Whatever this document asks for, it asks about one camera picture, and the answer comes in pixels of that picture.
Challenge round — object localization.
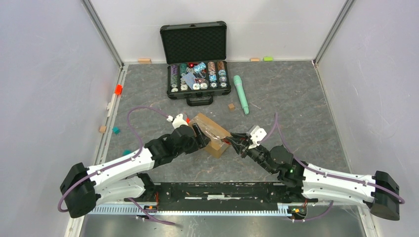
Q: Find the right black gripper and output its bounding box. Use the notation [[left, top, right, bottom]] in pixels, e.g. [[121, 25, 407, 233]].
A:
[[226, 132, 275, 174]]

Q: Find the red black utility knife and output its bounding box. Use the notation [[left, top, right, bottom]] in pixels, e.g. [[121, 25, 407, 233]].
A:
[[222, 137, 232, 145]]

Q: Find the brown cardboard express box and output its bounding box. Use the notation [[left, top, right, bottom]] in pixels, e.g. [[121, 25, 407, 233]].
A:
[[189, 113, 231, 158]]

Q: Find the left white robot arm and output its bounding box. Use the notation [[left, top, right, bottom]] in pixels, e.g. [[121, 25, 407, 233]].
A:
[[57, 124, 210, 218]]

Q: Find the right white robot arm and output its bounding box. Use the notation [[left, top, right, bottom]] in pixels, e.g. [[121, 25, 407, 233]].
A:
[[222, 133, 404, 221]]

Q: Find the small wooden cube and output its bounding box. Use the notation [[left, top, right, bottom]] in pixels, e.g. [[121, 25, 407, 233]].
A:
[[228, 103, 235, 111]]

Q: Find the mint green marker pen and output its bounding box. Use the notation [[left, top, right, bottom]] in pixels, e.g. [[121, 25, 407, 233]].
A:
[[233, 75, 250, 115]]

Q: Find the black poker chip case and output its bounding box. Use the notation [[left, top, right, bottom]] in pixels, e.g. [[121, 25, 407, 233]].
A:
[[160, 21, 231, 106]]

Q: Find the wooden block left edge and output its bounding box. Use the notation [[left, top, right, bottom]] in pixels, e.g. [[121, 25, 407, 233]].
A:
[[99, 125, 107, 134]]

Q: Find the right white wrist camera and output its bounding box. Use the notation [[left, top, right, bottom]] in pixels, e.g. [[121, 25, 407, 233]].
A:
[[246, 125, 267, 149]]

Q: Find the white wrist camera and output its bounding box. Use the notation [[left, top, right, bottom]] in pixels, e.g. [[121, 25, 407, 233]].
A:
[[246, 125, 267, 149], [166, 113, 189, 129]]

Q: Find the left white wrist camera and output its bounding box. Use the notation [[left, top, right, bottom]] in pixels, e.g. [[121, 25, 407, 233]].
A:
[[166, 113, 189, 129]]

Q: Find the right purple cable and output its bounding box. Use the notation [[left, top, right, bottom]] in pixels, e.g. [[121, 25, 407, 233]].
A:
[[261, 113, 405, 223]]

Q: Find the purple cable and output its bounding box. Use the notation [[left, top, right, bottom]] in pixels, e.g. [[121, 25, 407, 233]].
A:
[[57, 106, 179, 226], [261, 113, 405, 223]]

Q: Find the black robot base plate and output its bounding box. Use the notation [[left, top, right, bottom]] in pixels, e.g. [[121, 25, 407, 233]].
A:
[[135, 173, 318, 212]]

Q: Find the orange block on rail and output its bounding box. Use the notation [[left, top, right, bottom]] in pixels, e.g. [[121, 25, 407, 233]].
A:
[[114, 84, 123, 95]]

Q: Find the wooden block back wall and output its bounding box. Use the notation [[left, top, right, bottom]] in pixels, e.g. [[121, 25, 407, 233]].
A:
[[137, 58, 152, 64]]

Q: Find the white slotted cable duct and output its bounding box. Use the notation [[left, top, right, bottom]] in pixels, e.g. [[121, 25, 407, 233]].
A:
[[89, 203, 291, 217]]

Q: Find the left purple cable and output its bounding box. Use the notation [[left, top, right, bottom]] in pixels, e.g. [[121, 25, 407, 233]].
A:
[[57, 106, 179, 226]]

